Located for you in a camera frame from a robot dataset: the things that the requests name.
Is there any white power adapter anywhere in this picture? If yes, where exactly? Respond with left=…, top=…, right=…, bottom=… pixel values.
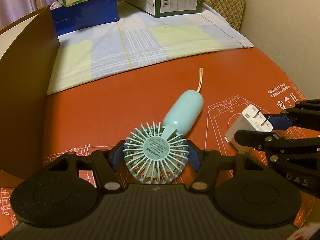
left=225, top=105, right=273, bottom=152

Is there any mint handheld fan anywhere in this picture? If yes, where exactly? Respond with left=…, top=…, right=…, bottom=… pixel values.
left=123, top=67, right=204, bottom=184

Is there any checked blue green cloth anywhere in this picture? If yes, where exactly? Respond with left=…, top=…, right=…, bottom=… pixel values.
left=47, top=2, right=252, bottom=95

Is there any brown open shoe box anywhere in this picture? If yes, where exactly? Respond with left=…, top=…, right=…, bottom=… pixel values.
left=1, top=6, right=60, bottom=187

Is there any blue flat box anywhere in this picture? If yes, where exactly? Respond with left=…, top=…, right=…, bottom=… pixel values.
left=50, top=0, right=119, bottom=36

